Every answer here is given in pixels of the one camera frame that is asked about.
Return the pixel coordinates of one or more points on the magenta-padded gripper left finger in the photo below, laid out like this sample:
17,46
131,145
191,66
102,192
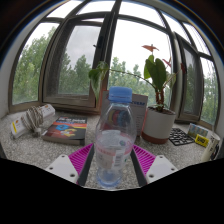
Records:
63,166

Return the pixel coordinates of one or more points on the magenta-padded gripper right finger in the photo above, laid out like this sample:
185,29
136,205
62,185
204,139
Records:
160,166

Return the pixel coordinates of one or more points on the clear blue-capped water bottle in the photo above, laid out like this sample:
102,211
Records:
115,133

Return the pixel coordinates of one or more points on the black lattice trivet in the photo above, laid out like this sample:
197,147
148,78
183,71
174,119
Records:
180,136

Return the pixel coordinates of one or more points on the dark colourful-cover book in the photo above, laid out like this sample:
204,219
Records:
66,130

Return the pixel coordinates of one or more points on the potted plant in white pot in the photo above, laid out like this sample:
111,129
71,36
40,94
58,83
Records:
158,125

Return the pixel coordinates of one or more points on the white mug with black lettering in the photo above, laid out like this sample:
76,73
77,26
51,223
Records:
210,148

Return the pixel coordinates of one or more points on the white printed cardboard box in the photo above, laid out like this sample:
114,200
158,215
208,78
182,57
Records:
140,110

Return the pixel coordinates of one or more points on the white power strip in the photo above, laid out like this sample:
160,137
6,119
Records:
16,126

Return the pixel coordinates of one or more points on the dark-framed window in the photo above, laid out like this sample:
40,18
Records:
103,66

